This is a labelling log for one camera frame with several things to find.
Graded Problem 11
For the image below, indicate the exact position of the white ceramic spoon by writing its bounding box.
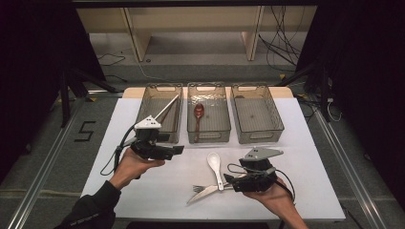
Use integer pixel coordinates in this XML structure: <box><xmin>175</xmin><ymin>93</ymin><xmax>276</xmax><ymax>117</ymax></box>
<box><xmin>206</xmin><ymin>152</ymin><xmax>224</xmax><ymax>192</ymax></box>

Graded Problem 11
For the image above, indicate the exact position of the aluminium floor rail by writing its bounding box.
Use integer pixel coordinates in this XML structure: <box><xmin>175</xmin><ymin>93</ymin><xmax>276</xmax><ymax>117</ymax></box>
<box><xmin>6</xmin><ymin>94</ymin><xmax>94</xmax><ymax>229</ymax></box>
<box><xmin>313</xmin><ymin>108</ymin><xmax>388</xmax><ymax>229</ymax></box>

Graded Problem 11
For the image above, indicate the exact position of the black metal stand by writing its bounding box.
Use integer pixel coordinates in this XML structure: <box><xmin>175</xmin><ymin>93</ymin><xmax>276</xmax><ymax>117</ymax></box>
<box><xmin>275</xmin><ymin>61</ymin><xmax>332</xmax><ymax>122</ymax></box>
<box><xmin>58</xmin><ymin>68</ymin><xmax>118</xmax><ymax>128</ymax></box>

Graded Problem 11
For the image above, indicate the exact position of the smoked clear plastic bin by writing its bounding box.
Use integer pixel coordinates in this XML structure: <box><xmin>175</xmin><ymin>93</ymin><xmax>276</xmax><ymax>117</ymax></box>
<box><xmin>133</xmin><ymin>82</ymin><xmax>184</xmax><ymax>145</ymax></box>
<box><xmin>230</xmin><ymin>82</ymin><xmax>286</xmax><ymax>145</ymax></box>
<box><xmin>186</xmin><ymin>81</ymin><xmax>232</xmax><ymax>144</ymax></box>

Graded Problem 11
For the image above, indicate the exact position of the white floor cable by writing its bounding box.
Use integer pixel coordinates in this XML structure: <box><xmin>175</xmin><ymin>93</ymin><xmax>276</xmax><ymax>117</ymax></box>
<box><xmin>135</xmin><ymin>60</ymin><xmax>168</xmax><ymax>83</ymax></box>

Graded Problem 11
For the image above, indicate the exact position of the brown wooden spoon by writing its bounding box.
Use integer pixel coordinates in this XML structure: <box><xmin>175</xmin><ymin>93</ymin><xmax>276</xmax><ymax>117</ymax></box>
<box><xmin>193</xmin><ymin>103</ymin><xmax>205</xmax><ymax>143</ymax></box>

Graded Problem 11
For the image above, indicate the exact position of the black floor cable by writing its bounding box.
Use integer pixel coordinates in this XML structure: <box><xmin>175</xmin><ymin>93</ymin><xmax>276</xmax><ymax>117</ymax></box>
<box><xmin>96</xmin><ymin>52</ymin><xmax>127</xmax><ymax>67</ymax></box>

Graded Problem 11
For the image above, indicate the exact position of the metal table knife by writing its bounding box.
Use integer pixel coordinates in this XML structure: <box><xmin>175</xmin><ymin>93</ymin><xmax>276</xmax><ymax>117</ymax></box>
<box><xmin>186</xmin><ymin>183</ymin><xmax>235</xmax><ymax>204</ymax></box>

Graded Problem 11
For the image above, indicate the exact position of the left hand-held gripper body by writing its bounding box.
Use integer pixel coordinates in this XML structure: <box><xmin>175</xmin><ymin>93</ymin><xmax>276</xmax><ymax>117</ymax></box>
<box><xmin>130</xmin><ymin>114</ymin><xmax>172</xmax><ymax>161</ymax></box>

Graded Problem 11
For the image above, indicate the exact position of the white chopstick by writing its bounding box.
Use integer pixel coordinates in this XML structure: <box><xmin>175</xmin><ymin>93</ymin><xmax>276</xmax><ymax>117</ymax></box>
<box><xmin>154</xmin><ymin>94</ymin><xmax>180</xmax><ymax>120</ymax></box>

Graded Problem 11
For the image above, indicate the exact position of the bundle of black floor cables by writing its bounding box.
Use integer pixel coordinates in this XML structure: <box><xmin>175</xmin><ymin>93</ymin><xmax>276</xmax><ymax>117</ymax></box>
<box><xmin>257</xmin><ymin>6</ymin><xmax>307</xmax><ymax>73</ymax></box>

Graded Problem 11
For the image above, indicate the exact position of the person's left hand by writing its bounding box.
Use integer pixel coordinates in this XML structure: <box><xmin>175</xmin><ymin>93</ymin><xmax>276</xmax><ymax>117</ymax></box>
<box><xmin>109</xmin><ymin>147</ymin><xmax>166</xmax><ymax>191</ymax></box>

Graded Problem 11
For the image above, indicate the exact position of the person's right hand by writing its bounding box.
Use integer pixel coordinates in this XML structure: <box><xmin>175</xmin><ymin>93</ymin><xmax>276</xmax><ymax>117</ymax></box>
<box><xmin>243</xmin><ymin>177</ymin><xmax>295</xmax><ymax>214</ymax></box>

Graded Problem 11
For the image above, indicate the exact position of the brown wooden chopstick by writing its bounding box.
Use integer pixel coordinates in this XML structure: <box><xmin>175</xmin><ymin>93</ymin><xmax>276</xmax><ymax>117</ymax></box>
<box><xmin>158</xmin><ymin>100</ymin><xmax>180</xmax><ymax>124</ymax></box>

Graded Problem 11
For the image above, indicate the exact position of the metal fork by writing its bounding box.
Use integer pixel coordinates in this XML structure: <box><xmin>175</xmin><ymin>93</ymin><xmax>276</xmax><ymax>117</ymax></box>
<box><xmin>192</xmin><ymin>182</ymin><xmax>233</xmax><ymax>195</ymax></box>

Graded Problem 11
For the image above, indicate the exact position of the black curtain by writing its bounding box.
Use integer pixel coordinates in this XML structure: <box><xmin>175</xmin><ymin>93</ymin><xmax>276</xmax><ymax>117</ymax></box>
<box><xmin>295</xmin><ymin>0</ymin><xmax>405</xmax><ymax>213</ymax></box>
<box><xmin>0</xmin><ymin>0</ymin><xmax>107</xmax><ymax>182</ymax></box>

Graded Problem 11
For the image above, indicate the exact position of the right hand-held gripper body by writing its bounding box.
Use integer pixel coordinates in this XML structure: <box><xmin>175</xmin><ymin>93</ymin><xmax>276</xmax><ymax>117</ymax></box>
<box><xmin>238</xmin><ymin>146</ymin><xmax>285</xmax><ymax>193</ymax></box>

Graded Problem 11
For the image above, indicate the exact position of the beige wooden desk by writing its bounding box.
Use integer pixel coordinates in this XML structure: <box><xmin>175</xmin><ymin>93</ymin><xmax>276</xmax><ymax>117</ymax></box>
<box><xmin>75</xmin><ymin>6</ymin><xmax>318</xmax><ymax>62</ymax></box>

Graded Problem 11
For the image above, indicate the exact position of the white table cover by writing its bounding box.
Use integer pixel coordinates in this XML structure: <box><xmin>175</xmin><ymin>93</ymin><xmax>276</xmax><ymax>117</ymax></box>
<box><xmin>79</xmin><ymin>96</ymin><xmax>347</xmax><ymax>222</ymax></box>

